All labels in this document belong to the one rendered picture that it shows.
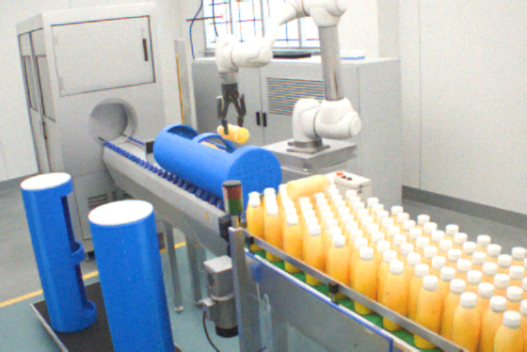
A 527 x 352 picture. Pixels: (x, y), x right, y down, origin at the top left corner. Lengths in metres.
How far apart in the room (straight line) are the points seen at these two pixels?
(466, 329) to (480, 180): 3.52
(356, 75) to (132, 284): 2.22
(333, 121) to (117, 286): 1.29
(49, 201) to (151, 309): 0.90
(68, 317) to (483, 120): 3.53
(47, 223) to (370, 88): 2.35
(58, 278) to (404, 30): 3.61
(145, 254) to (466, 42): 3.34
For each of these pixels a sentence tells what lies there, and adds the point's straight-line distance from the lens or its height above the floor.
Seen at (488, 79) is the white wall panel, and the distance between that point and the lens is 4.64.
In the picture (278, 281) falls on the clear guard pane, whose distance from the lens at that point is 1.85.
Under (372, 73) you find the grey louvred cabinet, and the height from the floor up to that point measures 1.36.
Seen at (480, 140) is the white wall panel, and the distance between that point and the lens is 4.75.
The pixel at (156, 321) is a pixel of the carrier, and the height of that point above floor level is 0.54.
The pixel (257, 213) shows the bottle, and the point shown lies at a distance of 2.06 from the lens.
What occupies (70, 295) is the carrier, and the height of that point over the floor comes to 0.39.
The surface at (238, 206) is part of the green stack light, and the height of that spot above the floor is 1.18.
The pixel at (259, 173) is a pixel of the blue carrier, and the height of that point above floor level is 1.12.
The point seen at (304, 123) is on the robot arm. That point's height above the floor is 1.23.
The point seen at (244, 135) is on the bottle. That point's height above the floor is 1.28.
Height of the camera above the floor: 1.77
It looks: 16 degrees down
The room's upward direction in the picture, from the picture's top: 4 degrees counter-clockwise
